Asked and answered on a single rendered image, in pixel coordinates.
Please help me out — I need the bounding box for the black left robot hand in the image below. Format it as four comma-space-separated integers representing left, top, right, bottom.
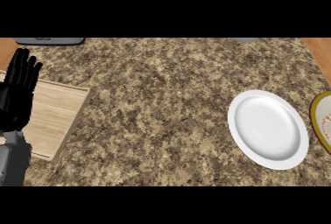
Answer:
0, 47, 44, 133

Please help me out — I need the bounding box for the white plate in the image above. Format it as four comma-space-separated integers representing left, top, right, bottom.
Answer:
226, 89, 310, 171

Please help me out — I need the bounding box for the yellow rimmed bowl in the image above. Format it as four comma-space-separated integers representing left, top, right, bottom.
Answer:
308, 90, 331, 155

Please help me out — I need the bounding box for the pale wooden cutting board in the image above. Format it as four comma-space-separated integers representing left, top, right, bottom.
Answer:
0, 69, 91, 162

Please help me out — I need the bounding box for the grey appliance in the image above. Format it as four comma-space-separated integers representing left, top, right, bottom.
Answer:
11, 37, 87, 46

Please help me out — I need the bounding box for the small grey object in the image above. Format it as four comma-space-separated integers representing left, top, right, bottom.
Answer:
231, 37, 261, 43

